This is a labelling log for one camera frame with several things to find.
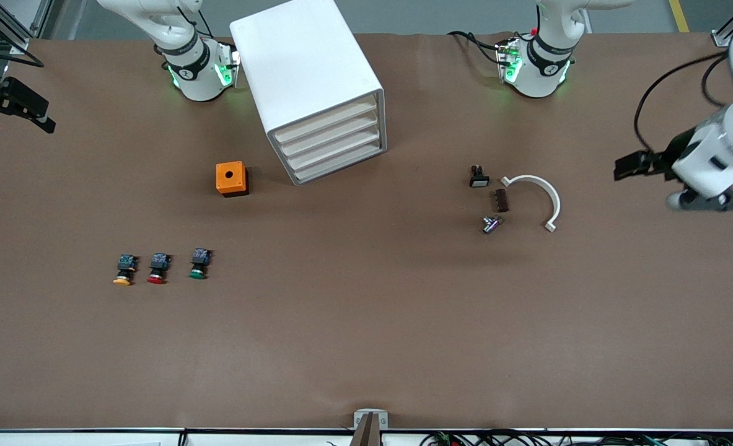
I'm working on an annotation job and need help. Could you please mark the black cable bundle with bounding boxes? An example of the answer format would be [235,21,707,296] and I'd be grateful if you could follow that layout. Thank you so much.
[419,429,733,446]

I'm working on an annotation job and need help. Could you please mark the green push button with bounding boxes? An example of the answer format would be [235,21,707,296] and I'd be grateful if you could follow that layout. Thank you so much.
[188,248,213,280]

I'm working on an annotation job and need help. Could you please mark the yellow push button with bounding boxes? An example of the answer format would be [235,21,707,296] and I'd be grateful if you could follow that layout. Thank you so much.
[113,254,139,287]

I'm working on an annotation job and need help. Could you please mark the white curved bracket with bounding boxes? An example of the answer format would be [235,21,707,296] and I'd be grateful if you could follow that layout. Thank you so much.
[501,175,561,233]

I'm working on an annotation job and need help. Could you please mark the aluminium frame profile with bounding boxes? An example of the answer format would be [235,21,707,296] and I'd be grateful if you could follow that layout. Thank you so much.
[712,0,733,48]
[0,0,54,54]

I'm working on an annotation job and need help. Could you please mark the brown table cover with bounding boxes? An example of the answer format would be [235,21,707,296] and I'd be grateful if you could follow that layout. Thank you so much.
[0,31,733,432]

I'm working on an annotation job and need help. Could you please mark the black base cable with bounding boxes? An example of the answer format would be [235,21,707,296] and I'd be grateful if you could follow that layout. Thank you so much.
[447,31,503,66]

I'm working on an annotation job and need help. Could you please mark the orange box with hole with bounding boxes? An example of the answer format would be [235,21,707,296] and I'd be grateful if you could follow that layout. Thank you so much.
[216,161,250,198]

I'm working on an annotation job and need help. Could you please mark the white table edge rail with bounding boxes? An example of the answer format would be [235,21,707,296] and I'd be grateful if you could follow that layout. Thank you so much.
[0,429,733,446]

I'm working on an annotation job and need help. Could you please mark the red push button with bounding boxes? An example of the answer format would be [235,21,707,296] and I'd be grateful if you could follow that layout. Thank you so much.
[147,252,172,285]

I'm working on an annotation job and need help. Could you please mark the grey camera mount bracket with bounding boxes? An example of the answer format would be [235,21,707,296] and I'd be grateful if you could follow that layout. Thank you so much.
[353,409,389,446]

